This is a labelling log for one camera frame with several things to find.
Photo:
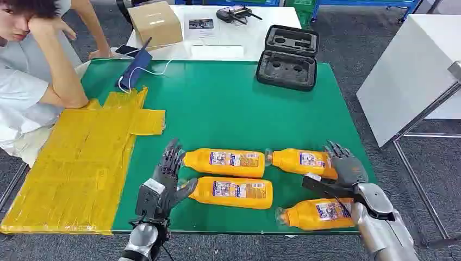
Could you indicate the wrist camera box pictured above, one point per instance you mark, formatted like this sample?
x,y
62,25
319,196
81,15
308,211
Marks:
x,y
147,201
320,185

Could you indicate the orange drink bottle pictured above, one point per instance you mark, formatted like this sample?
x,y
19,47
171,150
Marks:
x,y
306,216
223,162
234,191
291,162

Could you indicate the person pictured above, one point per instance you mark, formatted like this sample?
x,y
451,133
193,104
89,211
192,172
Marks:
x,y
21,93

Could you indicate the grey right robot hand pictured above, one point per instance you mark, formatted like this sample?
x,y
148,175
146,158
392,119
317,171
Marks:
x,y
347,169

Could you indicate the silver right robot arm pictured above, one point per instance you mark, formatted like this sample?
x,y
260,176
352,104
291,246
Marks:
x,y
381,234

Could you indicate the person's right hand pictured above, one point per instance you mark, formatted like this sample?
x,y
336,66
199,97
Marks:
x,y
47,26

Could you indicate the green table mat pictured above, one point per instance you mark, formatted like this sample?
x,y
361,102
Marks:
x,y
223,115

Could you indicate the black remote controller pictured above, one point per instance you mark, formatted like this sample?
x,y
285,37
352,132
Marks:
x,y
230,14

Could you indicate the grey metal table leg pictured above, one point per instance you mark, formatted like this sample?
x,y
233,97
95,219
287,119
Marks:
x,y
14,185

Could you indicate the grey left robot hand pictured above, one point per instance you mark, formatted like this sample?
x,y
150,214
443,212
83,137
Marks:
x,y
168,191

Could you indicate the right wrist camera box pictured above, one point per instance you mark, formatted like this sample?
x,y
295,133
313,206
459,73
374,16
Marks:
x,y
320,185

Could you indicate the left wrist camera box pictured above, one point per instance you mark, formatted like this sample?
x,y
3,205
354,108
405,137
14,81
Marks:
x,y
147,201

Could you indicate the brown cardboard box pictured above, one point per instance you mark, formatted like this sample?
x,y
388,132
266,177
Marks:
x,y
155,25

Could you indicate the white printed paper sheet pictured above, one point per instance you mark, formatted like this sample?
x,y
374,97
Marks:
x,y
201,34

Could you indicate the black smartphone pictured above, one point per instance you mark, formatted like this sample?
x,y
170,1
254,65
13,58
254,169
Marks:
x,y
126,49

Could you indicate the yellow plastic sheet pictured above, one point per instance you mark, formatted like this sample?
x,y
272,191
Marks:
x,y
72,173

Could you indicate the green crate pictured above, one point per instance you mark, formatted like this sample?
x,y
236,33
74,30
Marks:
x,y
302,14

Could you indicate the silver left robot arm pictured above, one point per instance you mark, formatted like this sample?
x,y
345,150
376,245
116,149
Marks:
x,y
142,239

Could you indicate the person's left hand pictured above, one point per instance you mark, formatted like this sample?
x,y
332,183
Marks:
x,y
104,54

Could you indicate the black foam-lined case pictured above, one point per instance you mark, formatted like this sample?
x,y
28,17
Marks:
x,y
288,72

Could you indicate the white side table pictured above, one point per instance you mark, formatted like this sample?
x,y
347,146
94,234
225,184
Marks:
x,y
407,79

